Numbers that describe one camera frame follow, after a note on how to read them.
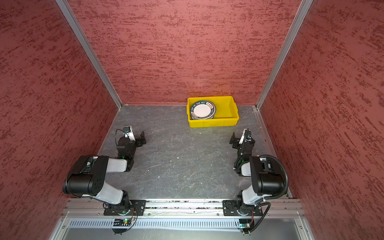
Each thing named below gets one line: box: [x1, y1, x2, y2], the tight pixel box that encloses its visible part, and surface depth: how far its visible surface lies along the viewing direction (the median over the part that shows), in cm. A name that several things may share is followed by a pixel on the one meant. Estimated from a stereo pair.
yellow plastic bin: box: [186, 96, 240, 128], surface depth 111 cm
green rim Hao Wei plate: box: [190, 100, 217, 120], surface depth 109 cm
